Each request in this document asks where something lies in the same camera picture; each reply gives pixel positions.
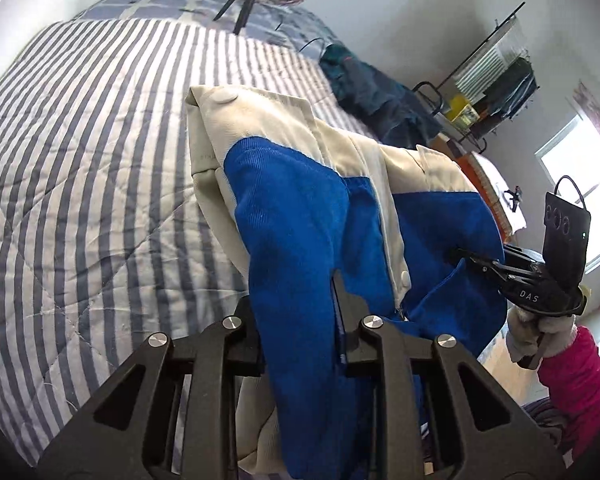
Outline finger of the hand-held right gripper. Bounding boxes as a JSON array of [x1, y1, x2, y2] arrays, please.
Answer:
[[472, 262, 512, 287], [450, 247, 507, 272]]

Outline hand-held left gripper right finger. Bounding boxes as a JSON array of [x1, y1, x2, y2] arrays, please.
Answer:
[[332, 272, 566, 480]]

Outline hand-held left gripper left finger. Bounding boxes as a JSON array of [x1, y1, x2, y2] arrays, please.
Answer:
[[36, 296, 268, 480]]

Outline cream and blue jacket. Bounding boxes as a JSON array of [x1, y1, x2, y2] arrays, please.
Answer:
[[186, 85, 511, 480]]

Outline person's right forearm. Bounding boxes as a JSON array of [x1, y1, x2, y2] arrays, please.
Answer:
[[537, 325, 600, 461]]

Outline dark hanging clothes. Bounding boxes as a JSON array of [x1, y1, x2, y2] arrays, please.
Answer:
[[480, 57, 538, 121]]

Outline black clothes rack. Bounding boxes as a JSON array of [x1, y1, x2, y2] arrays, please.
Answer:
[[411, 2, 536, 156]]

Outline dark clothes pile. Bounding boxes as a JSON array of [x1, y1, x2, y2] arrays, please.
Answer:
[[319, 42, 443, 150]]

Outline person's right hand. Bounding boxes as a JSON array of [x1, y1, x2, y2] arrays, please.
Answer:
[[505, 305, 578, 368]]

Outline small black tripod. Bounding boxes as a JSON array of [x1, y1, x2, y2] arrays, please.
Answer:
[[502, 185, 526, 211]]

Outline orange covered table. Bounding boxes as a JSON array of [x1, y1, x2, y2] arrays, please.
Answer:
[[447, 137, 527, 243]]

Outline window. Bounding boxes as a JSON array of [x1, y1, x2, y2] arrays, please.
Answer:
[[534, 115, 600, 273]]

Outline yellow box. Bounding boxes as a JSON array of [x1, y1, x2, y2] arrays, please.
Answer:
[[445, 94, 481, 126]]

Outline dark striped cloth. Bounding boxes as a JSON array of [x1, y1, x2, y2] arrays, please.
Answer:
[[522, 397, 576, 466]]

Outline striped hanging towel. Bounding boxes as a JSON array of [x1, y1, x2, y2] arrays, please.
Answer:
[[452, 17, 528, 96]]

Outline blue striped blanket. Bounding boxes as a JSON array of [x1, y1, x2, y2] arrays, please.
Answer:
[[0, 15, 381, 466]]

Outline blue plaid bed sheet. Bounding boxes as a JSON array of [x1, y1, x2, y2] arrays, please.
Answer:
[[70, 0, 341, 61]]

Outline black cable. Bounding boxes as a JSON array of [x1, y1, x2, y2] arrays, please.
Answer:
[[275, 12, 331, 58]]

